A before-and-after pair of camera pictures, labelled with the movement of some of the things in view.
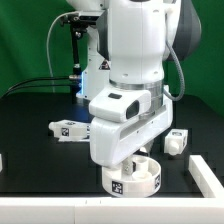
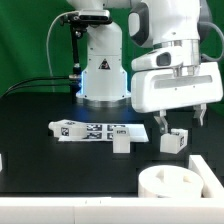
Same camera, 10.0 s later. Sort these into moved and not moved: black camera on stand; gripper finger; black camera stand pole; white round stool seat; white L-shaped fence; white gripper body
Moved: white gripper body; gripper finger; white round stool seat
Not moved: black camera on stand; white L-shaped fence; black camera stand pole
